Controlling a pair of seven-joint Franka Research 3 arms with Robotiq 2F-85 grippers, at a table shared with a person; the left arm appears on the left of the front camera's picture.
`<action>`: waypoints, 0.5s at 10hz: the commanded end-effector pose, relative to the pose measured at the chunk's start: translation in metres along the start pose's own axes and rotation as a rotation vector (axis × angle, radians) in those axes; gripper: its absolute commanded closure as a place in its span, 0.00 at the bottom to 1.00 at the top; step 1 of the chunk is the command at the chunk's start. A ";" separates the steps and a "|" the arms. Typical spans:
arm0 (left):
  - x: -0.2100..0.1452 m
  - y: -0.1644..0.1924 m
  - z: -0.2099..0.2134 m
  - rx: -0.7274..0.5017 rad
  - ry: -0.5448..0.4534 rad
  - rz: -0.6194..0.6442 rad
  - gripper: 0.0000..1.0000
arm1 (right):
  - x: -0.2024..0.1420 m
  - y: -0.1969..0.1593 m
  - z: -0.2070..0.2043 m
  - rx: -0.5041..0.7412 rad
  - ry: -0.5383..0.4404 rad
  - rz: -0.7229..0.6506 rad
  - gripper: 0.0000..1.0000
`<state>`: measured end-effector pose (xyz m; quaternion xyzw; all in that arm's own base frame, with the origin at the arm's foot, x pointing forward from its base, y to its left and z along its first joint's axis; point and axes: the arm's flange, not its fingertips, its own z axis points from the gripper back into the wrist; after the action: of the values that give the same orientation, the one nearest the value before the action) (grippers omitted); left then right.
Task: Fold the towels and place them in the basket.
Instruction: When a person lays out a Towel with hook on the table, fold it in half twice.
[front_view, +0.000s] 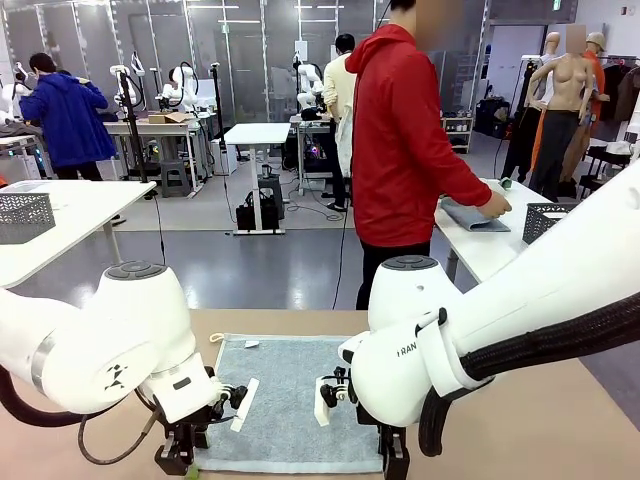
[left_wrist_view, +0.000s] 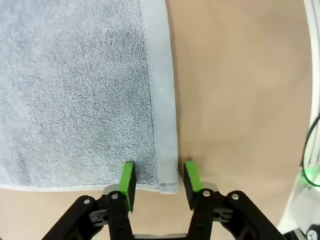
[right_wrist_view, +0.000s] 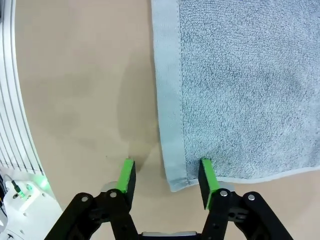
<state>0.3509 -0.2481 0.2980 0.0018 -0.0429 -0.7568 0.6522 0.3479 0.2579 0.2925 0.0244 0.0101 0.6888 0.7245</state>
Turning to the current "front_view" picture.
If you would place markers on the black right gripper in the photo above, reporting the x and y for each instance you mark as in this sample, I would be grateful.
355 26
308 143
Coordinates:
395 437

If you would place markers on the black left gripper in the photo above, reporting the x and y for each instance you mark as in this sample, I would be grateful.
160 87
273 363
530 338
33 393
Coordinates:
185 432

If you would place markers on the light blue towel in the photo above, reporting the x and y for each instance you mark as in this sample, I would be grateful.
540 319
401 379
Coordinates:
290 375

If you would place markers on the grey-blue towel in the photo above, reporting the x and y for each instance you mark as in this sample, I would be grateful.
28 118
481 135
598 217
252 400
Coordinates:
475 220

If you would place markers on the grey perforated plastic basket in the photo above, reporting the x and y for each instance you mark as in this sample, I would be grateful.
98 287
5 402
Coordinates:
537 225
25 215

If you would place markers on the white jacket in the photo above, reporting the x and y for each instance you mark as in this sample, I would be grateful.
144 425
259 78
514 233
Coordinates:
345 145

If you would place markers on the blue jacket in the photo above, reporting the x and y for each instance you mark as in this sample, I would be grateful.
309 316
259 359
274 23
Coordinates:
70 120

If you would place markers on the person's red-sleeved right forearm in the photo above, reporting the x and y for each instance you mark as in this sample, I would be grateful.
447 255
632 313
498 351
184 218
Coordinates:
465 185

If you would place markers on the white lab robot arm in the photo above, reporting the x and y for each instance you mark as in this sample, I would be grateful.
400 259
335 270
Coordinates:
310 97
10 100
182 85

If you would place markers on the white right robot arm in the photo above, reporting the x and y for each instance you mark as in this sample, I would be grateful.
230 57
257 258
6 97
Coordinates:
500 325

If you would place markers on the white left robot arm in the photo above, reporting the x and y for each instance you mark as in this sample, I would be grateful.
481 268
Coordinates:
125 325

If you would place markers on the person's right hand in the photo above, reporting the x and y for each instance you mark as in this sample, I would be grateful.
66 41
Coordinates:
496 207

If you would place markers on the white side table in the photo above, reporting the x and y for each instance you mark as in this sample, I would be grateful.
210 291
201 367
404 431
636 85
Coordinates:
475 245
100 210

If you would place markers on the black bags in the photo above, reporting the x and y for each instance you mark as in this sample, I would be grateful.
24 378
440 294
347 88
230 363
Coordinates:
247 215

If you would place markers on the grey stool beside desk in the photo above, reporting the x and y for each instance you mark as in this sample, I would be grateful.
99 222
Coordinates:
272 192

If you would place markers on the grey plastic step stool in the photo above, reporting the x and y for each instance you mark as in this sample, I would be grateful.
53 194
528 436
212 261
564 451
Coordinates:
175 172

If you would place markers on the white cabinet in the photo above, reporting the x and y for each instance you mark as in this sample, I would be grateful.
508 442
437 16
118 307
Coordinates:
225 157

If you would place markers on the person in red jacket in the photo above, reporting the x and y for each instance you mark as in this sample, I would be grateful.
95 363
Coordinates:
400 150

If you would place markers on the white robot desk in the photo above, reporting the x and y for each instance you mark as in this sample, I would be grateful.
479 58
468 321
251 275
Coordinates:
310 150

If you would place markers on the long white work table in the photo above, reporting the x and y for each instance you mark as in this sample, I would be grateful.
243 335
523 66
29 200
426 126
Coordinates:
150 127

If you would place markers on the black tripod stand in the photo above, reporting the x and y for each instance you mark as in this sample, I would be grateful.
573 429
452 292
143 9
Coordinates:
132 125

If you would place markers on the white standing desk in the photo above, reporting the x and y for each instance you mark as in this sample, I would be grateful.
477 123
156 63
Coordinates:
257 132

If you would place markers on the white shoe rack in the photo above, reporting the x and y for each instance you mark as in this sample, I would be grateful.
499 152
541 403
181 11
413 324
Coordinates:
460 135

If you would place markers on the open cardboard box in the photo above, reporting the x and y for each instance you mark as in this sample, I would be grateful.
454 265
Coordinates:
170 118

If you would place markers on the black-haired lab worker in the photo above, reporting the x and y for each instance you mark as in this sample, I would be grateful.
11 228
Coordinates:
337 80
70 125

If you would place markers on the black pole stand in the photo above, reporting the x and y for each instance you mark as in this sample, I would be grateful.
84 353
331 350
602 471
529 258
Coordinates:
217 100

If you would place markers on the beige mannequin with black trousers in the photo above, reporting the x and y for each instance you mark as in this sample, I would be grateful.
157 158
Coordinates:
567 80

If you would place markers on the dark garments on rack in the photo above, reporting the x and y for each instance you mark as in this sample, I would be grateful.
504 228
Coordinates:
625 95

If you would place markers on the pale mannequin with dark clothes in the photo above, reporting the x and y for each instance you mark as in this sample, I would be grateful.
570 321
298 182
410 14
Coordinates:
552 45

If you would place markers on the mannequin with orange clothes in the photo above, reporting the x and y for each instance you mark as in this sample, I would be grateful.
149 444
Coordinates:
595 42

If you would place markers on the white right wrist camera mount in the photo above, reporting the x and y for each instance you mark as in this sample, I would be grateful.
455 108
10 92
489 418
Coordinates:
322 405

